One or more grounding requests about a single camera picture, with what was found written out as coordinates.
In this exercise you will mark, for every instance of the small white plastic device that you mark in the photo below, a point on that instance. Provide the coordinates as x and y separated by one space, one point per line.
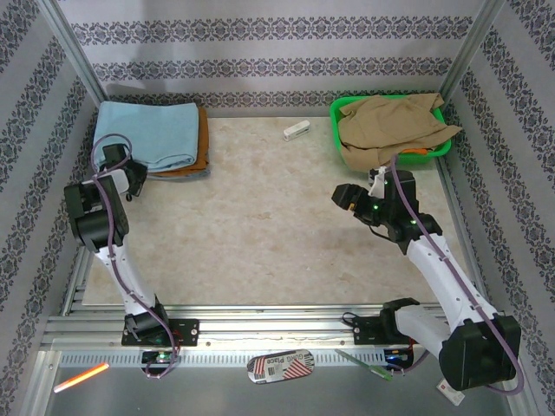
296 131

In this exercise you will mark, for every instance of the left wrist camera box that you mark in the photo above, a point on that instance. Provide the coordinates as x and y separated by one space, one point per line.
115 155

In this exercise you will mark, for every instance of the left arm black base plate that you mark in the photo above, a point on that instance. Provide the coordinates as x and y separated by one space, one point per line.
184 331

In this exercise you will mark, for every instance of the beige trousers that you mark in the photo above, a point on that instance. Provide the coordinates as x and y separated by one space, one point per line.
390 125

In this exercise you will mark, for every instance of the green pen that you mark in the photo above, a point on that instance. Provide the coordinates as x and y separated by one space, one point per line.
364 366

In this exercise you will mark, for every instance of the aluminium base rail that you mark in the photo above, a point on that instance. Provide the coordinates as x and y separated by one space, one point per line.
277 329

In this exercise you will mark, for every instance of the slotted metal strip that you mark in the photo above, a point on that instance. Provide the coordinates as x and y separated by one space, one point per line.
217 357

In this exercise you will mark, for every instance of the orange item in basket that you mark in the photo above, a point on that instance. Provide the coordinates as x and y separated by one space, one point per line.
418 151

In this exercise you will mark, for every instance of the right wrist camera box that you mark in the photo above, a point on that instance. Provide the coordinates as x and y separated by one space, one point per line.
403 186

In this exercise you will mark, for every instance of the orange marker pen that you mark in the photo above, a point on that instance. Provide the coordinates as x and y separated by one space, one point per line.
82 377

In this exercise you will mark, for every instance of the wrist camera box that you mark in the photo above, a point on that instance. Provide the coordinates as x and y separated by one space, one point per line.
403 186
115 155

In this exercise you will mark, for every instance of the aluminium corner post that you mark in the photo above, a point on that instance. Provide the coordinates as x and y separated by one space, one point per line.
73 47
470 52

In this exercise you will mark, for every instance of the small white card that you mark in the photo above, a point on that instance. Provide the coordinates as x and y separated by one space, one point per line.
453 396

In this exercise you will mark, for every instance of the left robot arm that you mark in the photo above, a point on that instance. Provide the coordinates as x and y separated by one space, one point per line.
130 281

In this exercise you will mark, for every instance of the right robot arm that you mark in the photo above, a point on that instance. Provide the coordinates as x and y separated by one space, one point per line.
451 286

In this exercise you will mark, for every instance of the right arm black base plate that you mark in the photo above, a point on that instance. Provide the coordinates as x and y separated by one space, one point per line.
366 331

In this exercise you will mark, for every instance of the light blue trousers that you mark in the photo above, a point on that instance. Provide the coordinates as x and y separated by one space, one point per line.
143 130

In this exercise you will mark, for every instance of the green plastic basket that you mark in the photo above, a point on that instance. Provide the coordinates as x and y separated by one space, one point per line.
336 117

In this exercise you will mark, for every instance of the brown folded trousers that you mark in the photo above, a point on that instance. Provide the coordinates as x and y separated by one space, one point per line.
204 138

